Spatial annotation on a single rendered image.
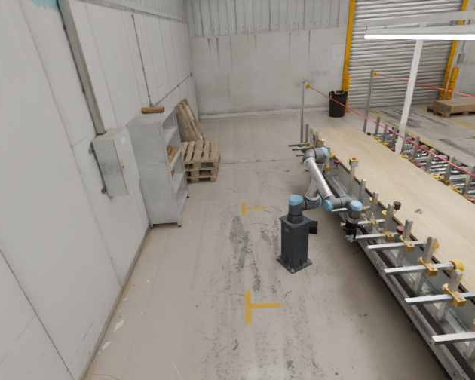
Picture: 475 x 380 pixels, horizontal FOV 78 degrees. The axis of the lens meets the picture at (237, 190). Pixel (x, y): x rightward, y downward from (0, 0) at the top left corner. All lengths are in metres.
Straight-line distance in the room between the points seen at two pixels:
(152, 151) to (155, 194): 0.64
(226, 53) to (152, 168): 6.50
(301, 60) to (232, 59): 2.13
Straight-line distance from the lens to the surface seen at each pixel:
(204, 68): 9.99
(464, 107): 10.43
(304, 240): 3.38
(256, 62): 9.95
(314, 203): 3.16
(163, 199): 4.19
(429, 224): 2.97
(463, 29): 2.57
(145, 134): 3.86
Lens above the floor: 2.42
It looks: 28 degrees down
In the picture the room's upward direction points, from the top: 4 degrees counter-clockwise
